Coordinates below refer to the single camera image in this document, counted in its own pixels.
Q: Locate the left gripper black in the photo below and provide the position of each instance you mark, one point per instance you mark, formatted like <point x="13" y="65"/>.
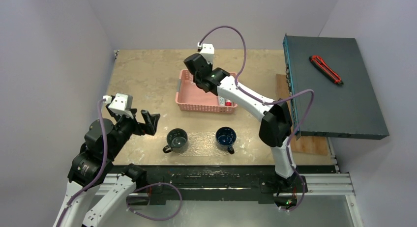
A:
<point x="148" y="119"/>

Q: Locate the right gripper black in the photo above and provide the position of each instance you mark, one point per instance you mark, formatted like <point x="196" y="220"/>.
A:
<point x="202" y="85"/>

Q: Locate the dark green mug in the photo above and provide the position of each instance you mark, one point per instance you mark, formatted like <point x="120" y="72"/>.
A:
<point x="177" y="141"/>

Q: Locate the pink plastic basket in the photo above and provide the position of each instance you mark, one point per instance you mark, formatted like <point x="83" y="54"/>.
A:
<point x="190" y="98"/>

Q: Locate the white toothpaste black cap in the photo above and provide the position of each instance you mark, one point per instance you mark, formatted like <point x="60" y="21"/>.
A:
<point x="221" y="101"/>

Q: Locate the white toothpaste red cap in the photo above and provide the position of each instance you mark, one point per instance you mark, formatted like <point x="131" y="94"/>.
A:
<point x="228" y="103"/>

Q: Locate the clear textured oval tray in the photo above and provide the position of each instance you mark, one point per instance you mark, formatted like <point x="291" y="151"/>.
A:
<point x="201" y="144"/>

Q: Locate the dark blue mug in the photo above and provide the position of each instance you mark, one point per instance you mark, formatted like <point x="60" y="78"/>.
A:
<point x="225" y="139"/>

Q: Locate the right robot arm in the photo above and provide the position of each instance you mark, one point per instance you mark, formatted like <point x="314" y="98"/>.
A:
<point x="274" y="117"/>

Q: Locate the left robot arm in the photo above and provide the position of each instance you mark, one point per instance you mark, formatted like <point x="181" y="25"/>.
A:
<point x="103" y="142"/>

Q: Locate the red black utility knife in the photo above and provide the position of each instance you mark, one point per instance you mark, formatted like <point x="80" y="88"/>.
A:
<point x="322" y="67"/>

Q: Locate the dark grey metal box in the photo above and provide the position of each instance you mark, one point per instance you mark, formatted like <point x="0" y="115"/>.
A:
<point x="322" y="108"/>

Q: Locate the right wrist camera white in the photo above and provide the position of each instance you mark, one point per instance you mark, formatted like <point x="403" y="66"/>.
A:
<point x="207" y="51"/>

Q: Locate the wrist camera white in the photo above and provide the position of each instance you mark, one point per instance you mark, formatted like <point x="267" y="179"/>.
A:
<point x="119" y="105"/>
<point x="207" y="51"/>

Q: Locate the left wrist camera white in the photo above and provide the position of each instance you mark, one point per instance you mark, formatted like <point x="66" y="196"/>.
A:
<point x="119" y="105"/>

